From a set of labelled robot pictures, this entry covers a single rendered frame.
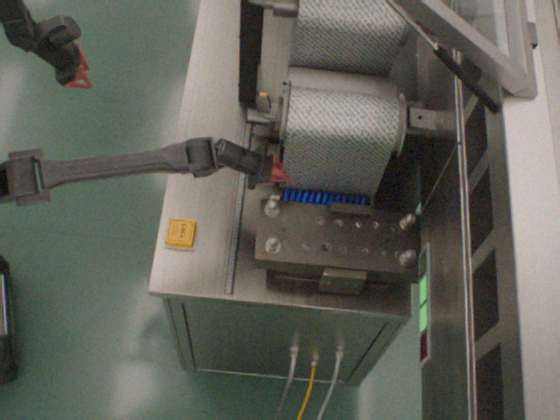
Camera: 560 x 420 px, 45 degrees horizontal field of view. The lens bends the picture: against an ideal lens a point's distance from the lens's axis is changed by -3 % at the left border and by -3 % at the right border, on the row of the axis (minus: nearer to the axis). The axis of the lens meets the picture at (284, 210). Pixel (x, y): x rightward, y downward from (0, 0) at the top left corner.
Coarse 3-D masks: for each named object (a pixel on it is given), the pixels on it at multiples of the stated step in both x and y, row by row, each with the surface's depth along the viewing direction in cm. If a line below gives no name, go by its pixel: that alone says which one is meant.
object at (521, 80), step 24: (408, 0) 92; (432, 0) 93; (432, 24) 95; (456, 24) 96; (432, 48) 98; (456, 48) 99; (480, 48) 99; (528, 48) 111; (456, 72) 102; (504, 72) 103; (528, 72) 107; (480, 96) 106; (528, 96) 108
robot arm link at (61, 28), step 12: (36, 24) 161; (48, 24) 159; (60, 24) 157; (72, 24) 161; (24, 36) 155; (36, 36) 159; (48, 36) 160; (60, 36) 160; (72, 36) 160; (24, 48) 158
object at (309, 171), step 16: (288, 160) 158; (304, 160) 157; (320, 160) 156; (336, 160) 156; (352, 160) 155; (368, 160) 155; (384, 160) 154; (304, 176) 163; (320, 176) 163; (336, 176) 162; (352, 176) 162; (368, 176) 161; (336, 192) 169; (352, 192) 169; (368, 192) 168
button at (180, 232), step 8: (168, 224) 174; (176, 224) 174; (184, 224) 174; (192, 224) 174; (168, 232) 173; (176, 232) 173; (184, 232) 173; (192, 232) 173; (168, 240) 172; (176, 240) 172; (184, 240) 172; (192, 240) 173
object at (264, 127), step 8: (272, 104) 158; (264, 112) 159; (272, 112) 157; (256, 120) 159; (264, 120) 159; (272, 120) 157; (256, 128) 163; (264, 128) 163; (272, 128) 159; (256, 136) 163; (264, 136) 163; (272, 136) 162; (272, 144) 167; (272, 152) 170; (264, 184) 183; (272, 184) 183
